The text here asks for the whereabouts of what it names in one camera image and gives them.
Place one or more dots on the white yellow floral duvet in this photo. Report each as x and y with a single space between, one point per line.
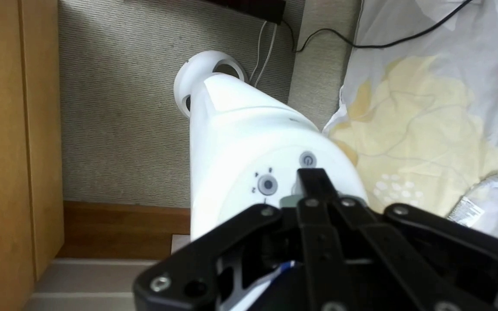
432 127

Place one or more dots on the wooden cabinet panel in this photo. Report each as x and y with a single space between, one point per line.
7 144

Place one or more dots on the white tower fan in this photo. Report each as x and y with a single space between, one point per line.
242 127

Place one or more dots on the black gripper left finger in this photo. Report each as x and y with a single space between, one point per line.
271 253

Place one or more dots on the grey upholstered bed frame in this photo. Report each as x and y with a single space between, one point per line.
318 75

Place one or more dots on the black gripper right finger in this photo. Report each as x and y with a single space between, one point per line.
387 260

